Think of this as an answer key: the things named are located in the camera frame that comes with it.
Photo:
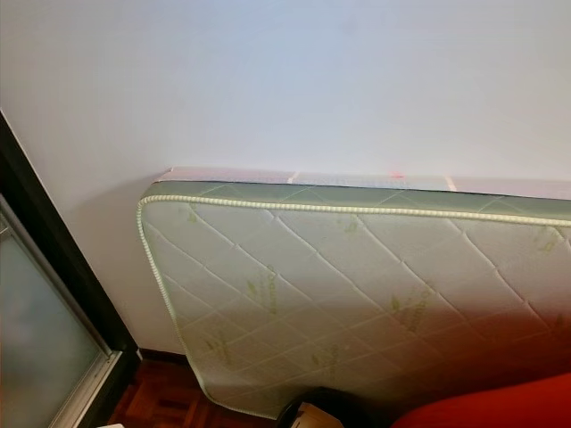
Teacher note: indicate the green quilted mattress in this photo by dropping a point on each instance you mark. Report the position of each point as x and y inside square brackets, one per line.
[348, 285]

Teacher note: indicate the black round bin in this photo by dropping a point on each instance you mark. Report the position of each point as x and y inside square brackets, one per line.
[361, 412]

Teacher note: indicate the black framed frosted glass door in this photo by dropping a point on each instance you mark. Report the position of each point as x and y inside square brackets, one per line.
[45, 339]

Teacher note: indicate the red fabric sofa cushion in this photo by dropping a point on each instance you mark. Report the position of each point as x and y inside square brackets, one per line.
[491, 406]

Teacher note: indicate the brown cardboard piece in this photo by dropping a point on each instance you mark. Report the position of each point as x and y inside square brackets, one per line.
[312, 417]

